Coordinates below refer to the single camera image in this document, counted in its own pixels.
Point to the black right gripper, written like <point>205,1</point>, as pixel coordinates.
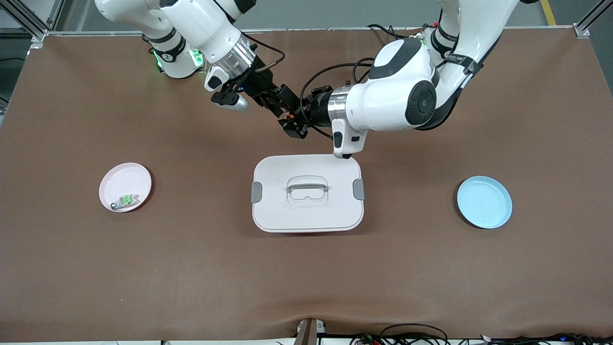
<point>261,84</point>

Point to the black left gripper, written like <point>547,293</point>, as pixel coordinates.
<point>318,110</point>

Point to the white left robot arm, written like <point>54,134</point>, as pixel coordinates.
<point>397,91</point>

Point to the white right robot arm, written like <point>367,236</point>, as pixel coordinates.
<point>206,28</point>

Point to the white lidded storage box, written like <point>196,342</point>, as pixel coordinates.
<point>306,215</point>

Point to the brown table mat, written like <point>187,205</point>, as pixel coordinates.
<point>306,278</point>

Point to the pink round plate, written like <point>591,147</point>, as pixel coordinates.
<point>122,182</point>

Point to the light blue round plate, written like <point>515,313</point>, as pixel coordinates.
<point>483,203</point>

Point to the aluminium table edge rail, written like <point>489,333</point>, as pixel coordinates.
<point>311,30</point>

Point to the green and grey switch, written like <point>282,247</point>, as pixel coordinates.
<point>125,201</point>

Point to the metal bracket with post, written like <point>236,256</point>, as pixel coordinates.
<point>309,333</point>

